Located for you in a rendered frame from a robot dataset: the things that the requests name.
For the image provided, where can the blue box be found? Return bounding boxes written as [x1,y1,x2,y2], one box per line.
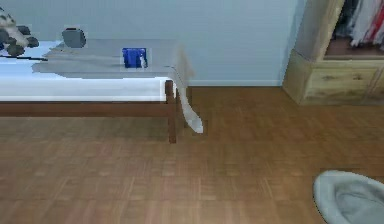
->
[121,47,149,70]

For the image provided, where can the grey blanket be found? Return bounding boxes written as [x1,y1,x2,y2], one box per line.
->
[31,38,204,135]

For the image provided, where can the brown wooden bed white mattress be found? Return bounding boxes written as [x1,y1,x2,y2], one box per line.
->
[0,40,194,145]

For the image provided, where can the dark grey rounded object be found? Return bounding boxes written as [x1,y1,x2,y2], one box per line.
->
[61,27,87,49]

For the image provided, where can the light wooden wardrobe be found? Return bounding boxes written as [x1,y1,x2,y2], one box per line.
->
[281,0,384,107]

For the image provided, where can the grey round cushion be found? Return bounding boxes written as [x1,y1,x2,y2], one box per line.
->
[312,169,384,224]

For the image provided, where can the hanging clothes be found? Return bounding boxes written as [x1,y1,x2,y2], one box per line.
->
[333,0,384,48]

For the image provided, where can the grey and white plush toy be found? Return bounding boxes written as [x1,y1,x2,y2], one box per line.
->
[0,6,40,58]

